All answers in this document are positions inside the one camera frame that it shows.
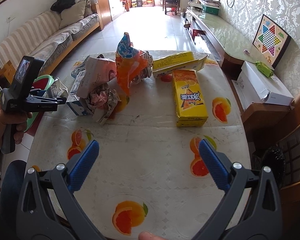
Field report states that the left hand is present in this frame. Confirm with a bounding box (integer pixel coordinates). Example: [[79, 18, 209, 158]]
[[0, 106, 32, 148]]

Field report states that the blue grey snack packet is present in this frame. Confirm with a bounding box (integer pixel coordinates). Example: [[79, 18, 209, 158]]
[[71, 55, 90, 79]]

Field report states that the white cardboard box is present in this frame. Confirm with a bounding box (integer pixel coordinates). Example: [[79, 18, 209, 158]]
[[232, 61, 294, 110]]

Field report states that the yellow drink carton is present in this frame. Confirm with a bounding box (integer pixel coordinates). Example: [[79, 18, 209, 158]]
[[172, 69, 209, 127]]

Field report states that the striped covered wooden sofa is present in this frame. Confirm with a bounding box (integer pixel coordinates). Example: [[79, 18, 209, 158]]
[[0, 0, 101, 75]]

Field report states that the beige cushion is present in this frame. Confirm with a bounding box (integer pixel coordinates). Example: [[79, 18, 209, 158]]
[[59, 0, 86, 29]]

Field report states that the orange print tablecloth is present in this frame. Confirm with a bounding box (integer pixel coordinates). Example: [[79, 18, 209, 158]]
[[27, 55, 250, 239]]

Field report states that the green folded pouch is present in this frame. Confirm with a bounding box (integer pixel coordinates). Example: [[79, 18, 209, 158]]
[[255, 61, 274, 78]]

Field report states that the red bin green rim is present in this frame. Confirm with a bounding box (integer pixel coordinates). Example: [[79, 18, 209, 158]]
[[25, 74, 55, 133]]

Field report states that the long yellow box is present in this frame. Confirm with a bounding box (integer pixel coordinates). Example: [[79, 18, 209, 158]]
[[152, 51, 208, 78]]

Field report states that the blue white milk carton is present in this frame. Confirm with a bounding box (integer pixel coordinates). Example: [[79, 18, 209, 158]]
[[66, 70, 91, 116]]

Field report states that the long tv cabinet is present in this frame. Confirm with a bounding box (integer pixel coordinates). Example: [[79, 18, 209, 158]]
[[187, 7, 269, 80]]

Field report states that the pink brown paper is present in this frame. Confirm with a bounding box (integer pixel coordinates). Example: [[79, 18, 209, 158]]
[[84, 83, 121, 125]]

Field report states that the right hand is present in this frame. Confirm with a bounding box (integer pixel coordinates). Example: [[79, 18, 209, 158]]
[[138, 231, 167, 240]]

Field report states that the black clothes pile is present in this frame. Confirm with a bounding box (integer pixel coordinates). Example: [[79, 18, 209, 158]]
[[50, 0, 75, 14]]

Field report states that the chinese checkers board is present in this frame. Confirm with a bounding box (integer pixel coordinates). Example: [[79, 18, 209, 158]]
[[253, 14, 292, 69]]

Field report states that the green box on cabinet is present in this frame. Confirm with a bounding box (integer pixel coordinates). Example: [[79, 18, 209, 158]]
[[203, 5, 220, 15]]

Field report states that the orange blue snack bag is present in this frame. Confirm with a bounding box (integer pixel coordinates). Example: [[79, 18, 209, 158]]
[[115, 32, 154, 95]]

